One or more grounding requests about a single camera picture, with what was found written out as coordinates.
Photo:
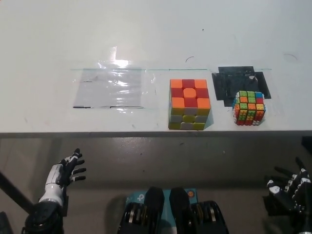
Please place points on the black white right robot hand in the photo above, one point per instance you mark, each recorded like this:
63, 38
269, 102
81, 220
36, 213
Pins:
299, 192

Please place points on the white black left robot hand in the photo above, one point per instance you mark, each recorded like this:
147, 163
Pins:
54, 185

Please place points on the small multicolour brick cube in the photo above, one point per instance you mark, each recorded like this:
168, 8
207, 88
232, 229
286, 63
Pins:
248, 107

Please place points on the black ribbed robot body blocks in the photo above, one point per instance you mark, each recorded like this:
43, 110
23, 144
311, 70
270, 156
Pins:
175, 214

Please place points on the large orange red puzzle cube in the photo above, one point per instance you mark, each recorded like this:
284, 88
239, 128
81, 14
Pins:
190, 97

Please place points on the black diagonal bar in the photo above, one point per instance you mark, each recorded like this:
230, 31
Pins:
14, 190

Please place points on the clear plastic sheet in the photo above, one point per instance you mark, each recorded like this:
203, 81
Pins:
107, 90

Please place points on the black tape patch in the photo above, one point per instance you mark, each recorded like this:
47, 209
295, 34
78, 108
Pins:
229, 83

